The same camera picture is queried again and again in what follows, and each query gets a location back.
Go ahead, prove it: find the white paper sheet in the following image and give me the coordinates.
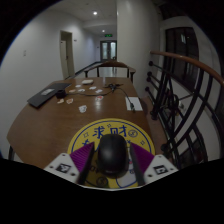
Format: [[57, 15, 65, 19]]
[[124, 96, 144, 112]]

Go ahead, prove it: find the black railing with wooden handrail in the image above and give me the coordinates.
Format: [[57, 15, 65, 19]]
[[144, 49, 224, 171]]

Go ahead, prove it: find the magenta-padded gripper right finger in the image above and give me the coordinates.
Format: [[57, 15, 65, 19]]
[[128, 142, 180, 187]]

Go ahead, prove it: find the black computer mouse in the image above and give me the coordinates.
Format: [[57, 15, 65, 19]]
[[97, 133, 129, 178]]

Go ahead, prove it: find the wooden chair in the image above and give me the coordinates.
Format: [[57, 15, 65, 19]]
[[83, 60, 137, 84]]

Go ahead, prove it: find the small black box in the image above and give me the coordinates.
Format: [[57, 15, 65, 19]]
[[55, 89, 67, 99]]

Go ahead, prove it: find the open side doorway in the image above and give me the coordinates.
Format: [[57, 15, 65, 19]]
[[59, 30, 76, 80]]

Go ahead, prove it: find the black rectangular desk mat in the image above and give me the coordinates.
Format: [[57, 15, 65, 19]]
[[27, 82, 73, 109]]

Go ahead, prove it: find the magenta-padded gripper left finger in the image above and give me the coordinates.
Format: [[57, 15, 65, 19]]
[[44, 142, 96, 186]]

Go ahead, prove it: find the black cable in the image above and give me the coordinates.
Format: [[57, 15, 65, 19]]
[[64, 83, 136, 113]]

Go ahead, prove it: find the dark window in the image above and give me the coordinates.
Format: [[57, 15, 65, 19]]
[[164, 26, 201, 89]]

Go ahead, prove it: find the glass double door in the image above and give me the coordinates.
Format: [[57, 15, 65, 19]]
[[100, 40, 118, 62]]

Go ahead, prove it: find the round yellow mouse pad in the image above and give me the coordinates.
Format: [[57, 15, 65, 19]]
[[67, 118, 156, 190]]

